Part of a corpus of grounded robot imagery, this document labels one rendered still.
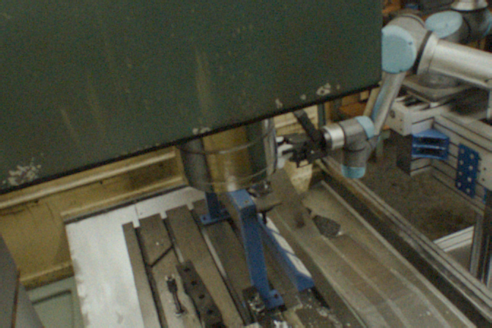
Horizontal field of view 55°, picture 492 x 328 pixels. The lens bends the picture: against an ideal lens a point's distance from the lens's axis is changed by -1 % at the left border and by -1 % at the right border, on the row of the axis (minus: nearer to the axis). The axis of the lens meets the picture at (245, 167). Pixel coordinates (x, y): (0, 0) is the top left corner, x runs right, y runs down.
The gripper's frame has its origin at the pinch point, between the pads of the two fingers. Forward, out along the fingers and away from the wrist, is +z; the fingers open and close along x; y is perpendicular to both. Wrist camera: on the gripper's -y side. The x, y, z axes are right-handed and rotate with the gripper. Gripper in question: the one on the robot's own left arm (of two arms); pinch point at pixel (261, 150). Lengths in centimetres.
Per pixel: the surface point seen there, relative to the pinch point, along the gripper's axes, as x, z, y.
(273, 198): -27.1, 7.7, -1.4
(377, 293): -25, -22, 44
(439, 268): -29, -41, 39
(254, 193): -23.9, 11.1, -2.0
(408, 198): 100, -128, 115
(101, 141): -63, 40, -40
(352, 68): -63, 7, -42
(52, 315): 35, 79, 63
